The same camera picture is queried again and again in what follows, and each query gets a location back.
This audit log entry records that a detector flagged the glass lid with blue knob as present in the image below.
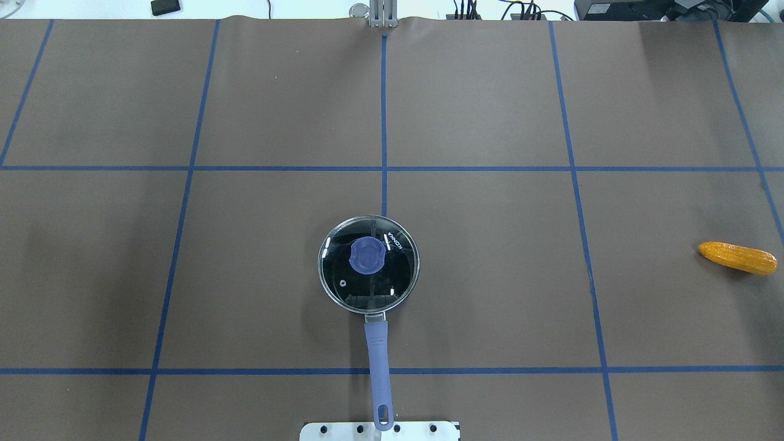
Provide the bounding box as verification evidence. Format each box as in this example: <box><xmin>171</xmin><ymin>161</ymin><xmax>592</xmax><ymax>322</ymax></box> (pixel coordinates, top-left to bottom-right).
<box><xmin>317</xmin><ymin>215</ymin><xmax>422</xmax><ymax>315</ymax></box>

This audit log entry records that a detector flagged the small metal cylinder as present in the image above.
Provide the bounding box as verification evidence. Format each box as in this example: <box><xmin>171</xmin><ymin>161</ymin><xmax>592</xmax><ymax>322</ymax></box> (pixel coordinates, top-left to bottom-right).
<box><xmin>349</xmin><ymin>3</ymin><xmax>370</xmax><ymax>18</ymax></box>

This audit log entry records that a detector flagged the yellow corn cob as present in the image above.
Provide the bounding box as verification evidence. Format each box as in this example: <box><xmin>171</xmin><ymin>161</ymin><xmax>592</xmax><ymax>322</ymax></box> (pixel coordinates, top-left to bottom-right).
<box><xmin>698</xmin><ymin>242</ymin><xmax>778</xmax><ymax>276</ymax></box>

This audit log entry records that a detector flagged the white metal base plate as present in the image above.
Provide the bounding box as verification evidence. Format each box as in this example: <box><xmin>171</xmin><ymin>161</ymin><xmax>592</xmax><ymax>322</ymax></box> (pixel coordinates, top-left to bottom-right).
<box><xmin>299</xmin><ymin>421</ymin><xmax>461</xmax><ymax>440</ymax></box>

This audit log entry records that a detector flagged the dark pot with blue handle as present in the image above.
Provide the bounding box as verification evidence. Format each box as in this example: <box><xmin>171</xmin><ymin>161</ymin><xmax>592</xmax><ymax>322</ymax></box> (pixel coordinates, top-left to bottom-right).
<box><xmin>318</xmin><ymin>216</ymin><xmax>421</xmax><ymax>432</ymax></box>

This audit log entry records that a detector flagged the small black box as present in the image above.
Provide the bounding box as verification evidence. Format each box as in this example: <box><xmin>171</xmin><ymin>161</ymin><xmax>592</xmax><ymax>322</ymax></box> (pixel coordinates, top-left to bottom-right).
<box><xmin>149</xmin><ymin>0</ymin><xmax>181</xmax><ymax>17</ymax></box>

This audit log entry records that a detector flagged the aluminium frame post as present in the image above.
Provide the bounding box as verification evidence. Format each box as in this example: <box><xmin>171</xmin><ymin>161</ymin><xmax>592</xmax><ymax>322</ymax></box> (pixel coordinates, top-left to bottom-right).
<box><xmin>369</xmin><ymin>0</ymin><xmax>399</xmax><ymax>28</ymax></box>

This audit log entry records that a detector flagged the black monitor base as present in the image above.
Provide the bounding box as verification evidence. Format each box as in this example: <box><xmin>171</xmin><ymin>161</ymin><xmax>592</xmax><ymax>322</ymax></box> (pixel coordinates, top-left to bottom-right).
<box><xmin>573</xmin><ymin>1</ymin><xmax>768</xmax><ymax>23</ymax></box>

